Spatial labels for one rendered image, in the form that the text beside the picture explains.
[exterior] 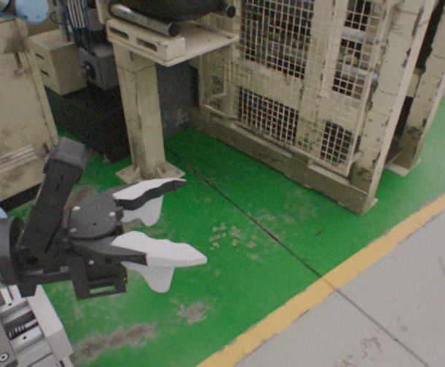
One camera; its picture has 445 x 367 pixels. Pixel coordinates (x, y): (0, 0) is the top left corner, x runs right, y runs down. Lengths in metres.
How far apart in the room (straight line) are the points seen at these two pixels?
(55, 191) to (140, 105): 1.59
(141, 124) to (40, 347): 1.34
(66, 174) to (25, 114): 1.67
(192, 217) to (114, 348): 0.72
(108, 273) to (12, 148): 1.68
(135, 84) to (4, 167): 0.71
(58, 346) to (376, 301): 1.25
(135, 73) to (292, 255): 1.05
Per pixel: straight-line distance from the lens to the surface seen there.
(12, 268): 0.46
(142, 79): 1.95
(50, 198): 0.42
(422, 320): 1.81
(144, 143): 2.08
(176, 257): 0.40
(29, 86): 2.04
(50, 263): 0.49
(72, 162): 0.40
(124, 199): 0.49
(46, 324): 0.89
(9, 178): 2.17
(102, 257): 0.42
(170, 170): 2.30
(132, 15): 1.64
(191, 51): 1.59
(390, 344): 1.70
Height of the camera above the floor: 1.37
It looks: 39 degrees down
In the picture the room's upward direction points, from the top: straight up
